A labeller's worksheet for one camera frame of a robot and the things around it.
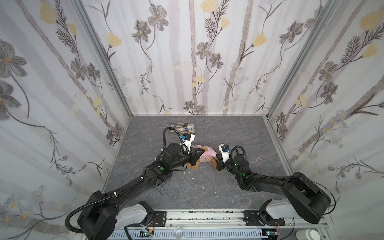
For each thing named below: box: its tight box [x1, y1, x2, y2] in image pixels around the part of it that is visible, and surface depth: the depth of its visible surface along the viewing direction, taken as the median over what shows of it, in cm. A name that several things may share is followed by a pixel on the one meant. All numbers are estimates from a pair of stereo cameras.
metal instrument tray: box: [169, 123, 196, 134], surface depth 115 cm
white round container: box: [296, 229, 322, 240], surface depth 64 cm
